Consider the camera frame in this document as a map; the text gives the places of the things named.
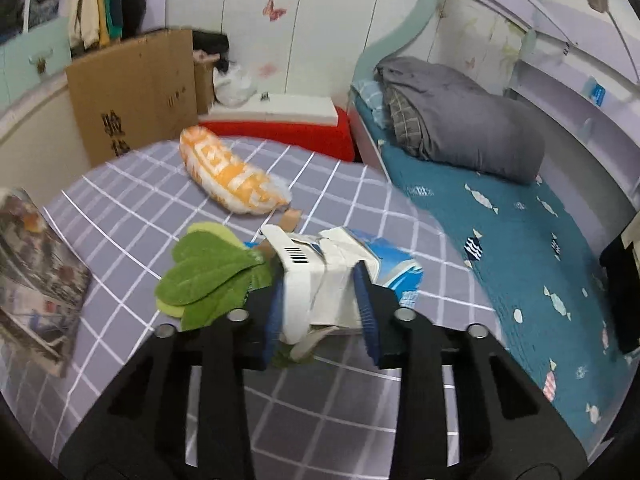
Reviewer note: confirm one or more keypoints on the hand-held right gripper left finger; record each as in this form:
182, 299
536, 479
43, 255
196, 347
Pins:
274, 320

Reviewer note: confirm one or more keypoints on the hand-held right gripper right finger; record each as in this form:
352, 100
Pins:
362, 300

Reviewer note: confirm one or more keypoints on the crushed white blue carton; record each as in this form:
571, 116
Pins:
320, 280

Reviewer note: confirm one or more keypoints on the green leaf-shaped cloth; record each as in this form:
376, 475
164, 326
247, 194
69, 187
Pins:
205, 275

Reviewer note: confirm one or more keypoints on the brown cardboard piece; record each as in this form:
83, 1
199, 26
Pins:
289, 220

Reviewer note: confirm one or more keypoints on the teal printed bedsheet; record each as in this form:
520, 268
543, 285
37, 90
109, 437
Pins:
500, 240

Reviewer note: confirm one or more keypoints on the orange white snack bag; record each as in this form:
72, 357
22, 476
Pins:
225, 170

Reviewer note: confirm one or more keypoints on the red white box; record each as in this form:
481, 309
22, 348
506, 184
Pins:
300, 135

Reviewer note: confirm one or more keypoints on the plaid cloth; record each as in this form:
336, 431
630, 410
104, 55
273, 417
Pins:
405, 120

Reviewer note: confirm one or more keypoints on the round table with grid cloth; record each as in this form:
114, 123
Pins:
125, 200

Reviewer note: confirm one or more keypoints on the blue checked pillow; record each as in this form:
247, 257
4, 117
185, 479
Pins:
369, 97

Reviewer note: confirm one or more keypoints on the grey blanket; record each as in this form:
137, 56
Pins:
475, 120

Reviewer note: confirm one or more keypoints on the white plastic bag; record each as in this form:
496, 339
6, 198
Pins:
234, 85

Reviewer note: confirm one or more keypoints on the small cardboard box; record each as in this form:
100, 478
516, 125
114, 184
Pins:
204, 85

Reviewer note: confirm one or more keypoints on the dark cloth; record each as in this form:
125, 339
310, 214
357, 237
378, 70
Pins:
622, 300

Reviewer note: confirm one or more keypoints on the large cardboard box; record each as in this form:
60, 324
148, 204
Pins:
135, 90

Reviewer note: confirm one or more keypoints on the black bag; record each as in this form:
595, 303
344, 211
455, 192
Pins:
210, 42

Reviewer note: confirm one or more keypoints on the pink butterfly sticker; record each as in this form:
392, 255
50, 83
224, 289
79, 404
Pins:
274, 10

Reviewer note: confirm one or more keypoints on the white cabinet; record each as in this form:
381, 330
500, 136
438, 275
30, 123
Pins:
30, 140

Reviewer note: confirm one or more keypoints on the blue card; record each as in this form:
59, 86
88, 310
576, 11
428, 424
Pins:
595, 91

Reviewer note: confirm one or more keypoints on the pinecone ornament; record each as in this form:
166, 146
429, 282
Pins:
40, 65

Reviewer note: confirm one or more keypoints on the black hanging garment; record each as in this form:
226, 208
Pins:
132, 0

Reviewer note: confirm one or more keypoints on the green hanging garment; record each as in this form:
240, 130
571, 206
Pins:
115, 5

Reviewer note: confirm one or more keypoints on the teal drawer unit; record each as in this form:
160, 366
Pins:
30, 60

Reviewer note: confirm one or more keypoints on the yellow hanging garment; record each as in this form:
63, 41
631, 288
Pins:
103, 5

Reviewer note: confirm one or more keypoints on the cream hanging garment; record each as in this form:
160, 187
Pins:
82, 5

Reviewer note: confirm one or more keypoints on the folded clothes on shelf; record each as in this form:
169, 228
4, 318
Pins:
42, 5

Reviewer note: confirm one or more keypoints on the teal bed frame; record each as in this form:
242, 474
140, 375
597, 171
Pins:
415, 15

